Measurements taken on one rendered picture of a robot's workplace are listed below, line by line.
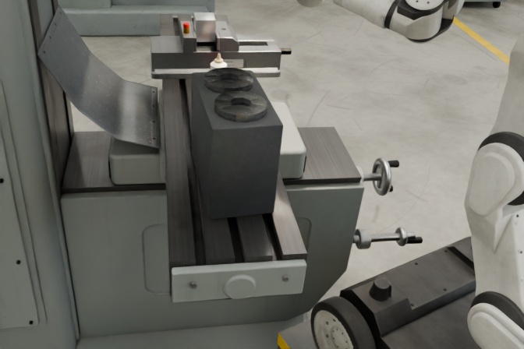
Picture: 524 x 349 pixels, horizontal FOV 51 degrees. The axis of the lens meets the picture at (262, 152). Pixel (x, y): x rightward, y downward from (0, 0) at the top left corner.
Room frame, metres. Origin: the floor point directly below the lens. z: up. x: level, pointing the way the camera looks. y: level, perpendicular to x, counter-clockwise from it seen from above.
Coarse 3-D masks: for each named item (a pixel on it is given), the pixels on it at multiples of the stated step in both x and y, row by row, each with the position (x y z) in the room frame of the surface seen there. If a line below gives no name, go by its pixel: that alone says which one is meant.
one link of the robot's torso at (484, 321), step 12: (480, 312) 0.80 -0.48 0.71; (492, 312) 0.79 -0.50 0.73; (468, 324) 0.82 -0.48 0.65; (480, 324) 0.79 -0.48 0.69; (492, 324) 0.77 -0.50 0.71; (504, 324) 0.76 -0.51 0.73; (480, 336) 0.78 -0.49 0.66; (492, 336) 0.76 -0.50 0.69; (504, 336) 0.75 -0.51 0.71; (516, 336) 0.74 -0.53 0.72; (492, 348) 0.76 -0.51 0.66; (504, 348) 0.74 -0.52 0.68; (516, 348) 0.72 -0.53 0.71
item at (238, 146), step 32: (192, 96) 0.95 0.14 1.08; (224, 96) 0.84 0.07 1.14; (256, 96) 0.85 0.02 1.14; (192, 128) 0.94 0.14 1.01; (224, 128) 0.76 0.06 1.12; (256, 128) 0.77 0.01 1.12; (224, 160) 0.75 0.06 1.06; (256, 160) 0.77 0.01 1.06; (224, 192) 0.75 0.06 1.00; (256, 192) 0.77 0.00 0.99
